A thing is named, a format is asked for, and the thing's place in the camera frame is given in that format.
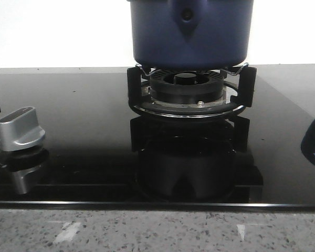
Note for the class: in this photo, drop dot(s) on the dark blue cooking pot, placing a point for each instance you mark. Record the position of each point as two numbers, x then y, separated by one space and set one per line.
190 35

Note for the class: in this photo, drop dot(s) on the black pot support grate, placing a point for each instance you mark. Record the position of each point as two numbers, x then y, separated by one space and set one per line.
239 85

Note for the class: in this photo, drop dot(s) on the black round gas burner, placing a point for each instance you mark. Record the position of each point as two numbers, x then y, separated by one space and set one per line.
185 87

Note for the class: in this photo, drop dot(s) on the black glass gas cooktop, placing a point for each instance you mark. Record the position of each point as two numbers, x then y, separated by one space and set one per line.
98 154

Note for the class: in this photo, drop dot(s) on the silver stove control knob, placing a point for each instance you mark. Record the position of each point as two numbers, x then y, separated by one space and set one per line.
20 130

